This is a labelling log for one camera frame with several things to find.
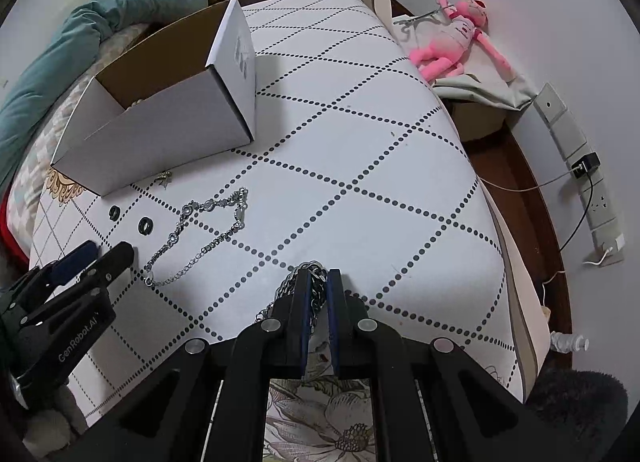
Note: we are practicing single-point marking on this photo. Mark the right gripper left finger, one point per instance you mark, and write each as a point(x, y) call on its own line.
point(299, 327)

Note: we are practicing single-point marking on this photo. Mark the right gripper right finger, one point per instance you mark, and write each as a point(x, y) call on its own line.
point(340, 327)

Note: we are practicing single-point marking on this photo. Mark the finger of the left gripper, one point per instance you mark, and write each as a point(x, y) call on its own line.
point(112, 259)
point(72, 264)

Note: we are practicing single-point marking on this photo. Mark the red cloth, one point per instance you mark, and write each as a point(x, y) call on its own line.
point(17, 258)

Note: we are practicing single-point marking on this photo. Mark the small gold earring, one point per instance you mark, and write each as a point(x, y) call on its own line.
point(163, 179)

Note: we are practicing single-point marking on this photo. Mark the white dotted floral tablecloth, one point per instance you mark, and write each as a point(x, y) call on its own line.
point(356, 164)

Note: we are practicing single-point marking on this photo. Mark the white cardboard box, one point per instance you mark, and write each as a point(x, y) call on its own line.
point(184, 93)

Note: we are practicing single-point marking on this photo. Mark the teal quilted blanket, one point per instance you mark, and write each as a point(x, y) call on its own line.
point(72, 50)

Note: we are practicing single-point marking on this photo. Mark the pink panther plush toy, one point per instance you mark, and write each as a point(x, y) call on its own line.
point(443, 55)

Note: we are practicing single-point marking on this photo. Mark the grey wall power strip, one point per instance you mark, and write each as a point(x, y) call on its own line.
point(602, 220)

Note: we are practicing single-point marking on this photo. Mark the black plug with cable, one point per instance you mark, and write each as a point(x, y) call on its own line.
point(583, 168)

